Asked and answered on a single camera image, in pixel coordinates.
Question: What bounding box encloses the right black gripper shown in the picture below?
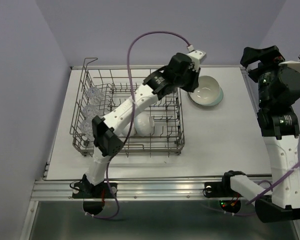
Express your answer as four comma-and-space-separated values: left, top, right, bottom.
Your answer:
241, 45, 290, 109

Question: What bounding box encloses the white ribbed bowl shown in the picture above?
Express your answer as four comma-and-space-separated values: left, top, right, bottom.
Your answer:
191, 75, 221, 105
122, 125, 137, 137
134, 113, 155, 137

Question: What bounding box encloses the light green flower plate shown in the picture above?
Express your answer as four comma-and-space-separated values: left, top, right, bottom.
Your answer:
187, 88, 224, 108

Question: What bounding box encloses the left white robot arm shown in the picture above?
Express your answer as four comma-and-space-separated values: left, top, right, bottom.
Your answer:
73, 50, 207, 197

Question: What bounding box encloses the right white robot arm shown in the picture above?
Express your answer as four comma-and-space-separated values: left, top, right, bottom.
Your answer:
220, 45, 300, 223

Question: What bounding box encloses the clear glass cup middle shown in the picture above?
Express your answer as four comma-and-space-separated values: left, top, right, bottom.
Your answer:
82, 104, 101, 120

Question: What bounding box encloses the clear glass cup front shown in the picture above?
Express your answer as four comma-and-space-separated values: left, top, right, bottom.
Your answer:
79, 119, 94, 140

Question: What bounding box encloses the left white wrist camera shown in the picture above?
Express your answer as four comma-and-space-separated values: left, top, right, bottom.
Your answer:
187, 49, 207, 65

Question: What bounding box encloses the grey wire dish rack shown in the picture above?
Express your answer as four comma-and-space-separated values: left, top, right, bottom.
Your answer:
69, 57, 185, 157

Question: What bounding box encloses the aluminium mounting rail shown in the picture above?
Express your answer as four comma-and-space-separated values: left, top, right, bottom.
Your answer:
31, 177, 296, 201

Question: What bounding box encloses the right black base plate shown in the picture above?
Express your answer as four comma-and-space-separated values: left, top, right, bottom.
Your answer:
202, 181, 251, 199

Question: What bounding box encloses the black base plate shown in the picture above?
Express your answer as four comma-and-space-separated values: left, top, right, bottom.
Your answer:
69, 182, 114, 199
202, 181, 251, 199

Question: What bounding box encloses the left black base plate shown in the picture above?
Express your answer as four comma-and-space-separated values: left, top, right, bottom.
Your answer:
69, 182, 114, 199

